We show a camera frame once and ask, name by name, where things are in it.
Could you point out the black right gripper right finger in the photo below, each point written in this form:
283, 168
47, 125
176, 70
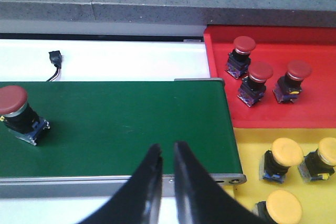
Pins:
199, 199

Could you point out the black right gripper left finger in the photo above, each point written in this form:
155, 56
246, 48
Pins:
139, 199

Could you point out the yellow mushroom push button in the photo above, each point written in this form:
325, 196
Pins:
319, 165
275, 162
281, 206

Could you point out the red mushroom push button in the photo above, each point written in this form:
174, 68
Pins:
253, 88
239, 58
18, 116
288, 87

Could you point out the green conveyor belt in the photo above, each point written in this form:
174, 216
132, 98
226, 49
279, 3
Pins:
106, 128

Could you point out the yellow plate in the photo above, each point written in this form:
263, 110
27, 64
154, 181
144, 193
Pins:
317, 198

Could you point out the red plate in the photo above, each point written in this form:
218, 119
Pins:
278, 46

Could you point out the aluminium conveyor front rail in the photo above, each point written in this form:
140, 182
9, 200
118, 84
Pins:
69, 186

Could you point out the black plug with cable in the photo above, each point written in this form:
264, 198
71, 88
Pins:
55, 58

